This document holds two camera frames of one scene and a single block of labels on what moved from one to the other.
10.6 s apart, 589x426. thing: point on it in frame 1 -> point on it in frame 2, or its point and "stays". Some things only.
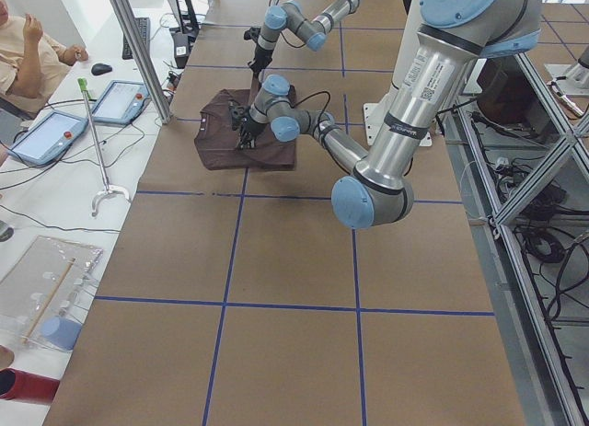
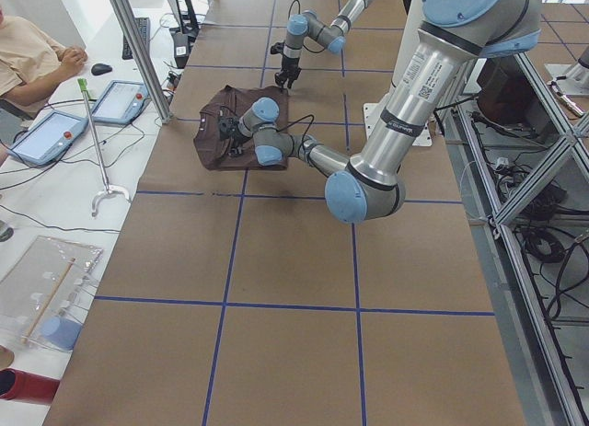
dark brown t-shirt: [215, 140] stays
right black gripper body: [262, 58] -> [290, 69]
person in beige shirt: [31, 64] stays
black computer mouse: [100, 69] stays
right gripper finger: [255, 80] -> [280, 79]
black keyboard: [144, 27] stays
